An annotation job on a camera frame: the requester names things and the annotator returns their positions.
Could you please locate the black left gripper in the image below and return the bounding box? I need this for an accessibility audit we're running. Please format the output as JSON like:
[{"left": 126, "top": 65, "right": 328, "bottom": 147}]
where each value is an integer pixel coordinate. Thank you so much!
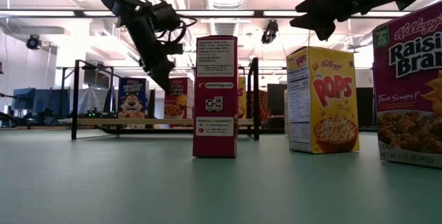
[{"left": 129, "top": 21, "right": 184, "bottom": 92}]

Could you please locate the grey cloth cover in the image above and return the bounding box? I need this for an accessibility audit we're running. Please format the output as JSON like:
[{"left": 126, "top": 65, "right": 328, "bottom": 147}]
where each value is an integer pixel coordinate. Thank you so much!
[{"left": 77, "top": 87, "right": 104, "bottom": 116}]

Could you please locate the black overhead rig beam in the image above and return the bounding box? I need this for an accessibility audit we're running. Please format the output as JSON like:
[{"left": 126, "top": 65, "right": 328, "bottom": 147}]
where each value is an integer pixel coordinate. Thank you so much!
[{"left": 0, "top": 8, "right": 442, "bottom": 19}]

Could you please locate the black metal shelf frame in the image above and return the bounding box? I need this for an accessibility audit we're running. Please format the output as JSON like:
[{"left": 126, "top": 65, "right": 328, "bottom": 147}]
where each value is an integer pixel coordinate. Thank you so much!
[{"left": 70, "top": 59, "right": 260, "bottom": 141}]

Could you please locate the black ceiling spotlight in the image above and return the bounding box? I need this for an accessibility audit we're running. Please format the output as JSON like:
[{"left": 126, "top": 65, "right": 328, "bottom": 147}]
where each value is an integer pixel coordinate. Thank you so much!
[
  {"left": 26, "top": 34, "right": 42, "bottom": 51},
  {"left": 261, "top": 19, "right": 280, "bottom": 45}
]

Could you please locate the black upright panel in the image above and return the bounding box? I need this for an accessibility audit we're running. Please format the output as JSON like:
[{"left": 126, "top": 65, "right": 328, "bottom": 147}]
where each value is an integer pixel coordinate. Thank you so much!
[{"left": 355, "top": 86, "right": 374, "bottom": 128}]

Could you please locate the blue Frosted Flakes box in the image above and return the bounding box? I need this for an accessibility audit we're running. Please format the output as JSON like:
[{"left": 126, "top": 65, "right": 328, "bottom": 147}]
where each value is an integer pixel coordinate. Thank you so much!
[{"left": 117, "top": 77, "right": 151, "bottom": 120}]

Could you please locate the orange patterned cloth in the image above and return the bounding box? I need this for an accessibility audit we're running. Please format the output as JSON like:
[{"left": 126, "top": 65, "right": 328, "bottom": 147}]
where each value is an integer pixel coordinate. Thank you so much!
[{"left": 247, "top": 91, "right": 269, "bottom": 121}]

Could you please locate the black cabinet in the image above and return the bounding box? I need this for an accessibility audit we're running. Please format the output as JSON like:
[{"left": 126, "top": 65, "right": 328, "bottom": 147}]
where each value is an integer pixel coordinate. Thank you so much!
[{"left": 267, "top": 83, "right": 288, "bottom": 116}]

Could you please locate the green table mat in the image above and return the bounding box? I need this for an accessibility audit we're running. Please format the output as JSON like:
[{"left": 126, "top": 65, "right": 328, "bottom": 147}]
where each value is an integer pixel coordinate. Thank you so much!
[{"left": 0, "top": 129, "right": 442, "bottom": 224}]

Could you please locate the pink Raisin Bran box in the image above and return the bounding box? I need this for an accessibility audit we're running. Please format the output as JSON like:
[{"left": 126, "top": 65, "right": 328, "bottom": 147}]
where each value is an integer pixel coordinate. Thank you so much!
[
  {"left": 164, "top": 77, "right": 194, "bottom": 120},
  {"left": 372, "top": 1, "right": 442, "bottom": 169},
  {"left": 192, "top": 35, "right": 239, "bottom": 159}
]

